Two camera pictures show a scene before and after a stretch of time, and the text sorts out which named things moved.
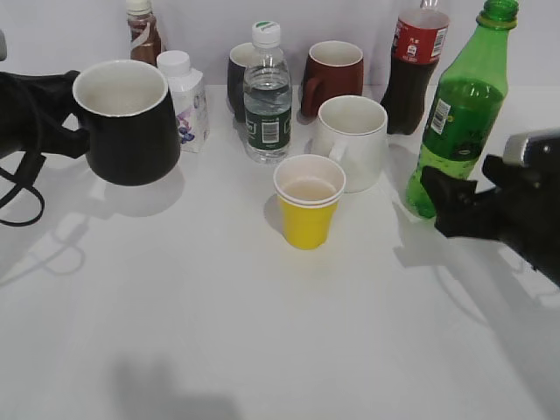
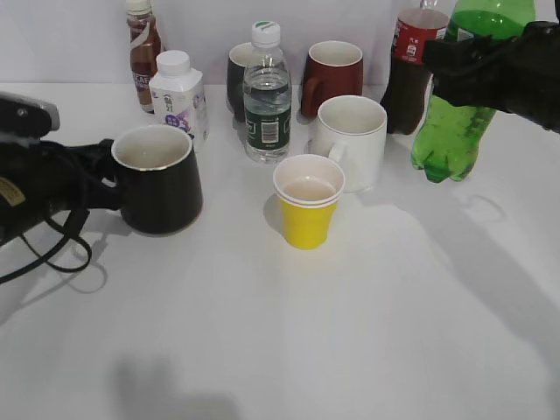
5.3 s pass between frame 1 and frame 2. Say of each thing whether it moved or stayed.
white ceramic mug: stayed
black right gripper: moved
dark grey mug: stayed
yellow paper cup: stayed
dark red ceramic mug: stayed
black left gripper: moved
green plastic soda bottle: moved
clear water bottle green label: stayed
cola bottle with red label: stayed
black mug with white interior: moved
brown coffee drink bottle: stayed
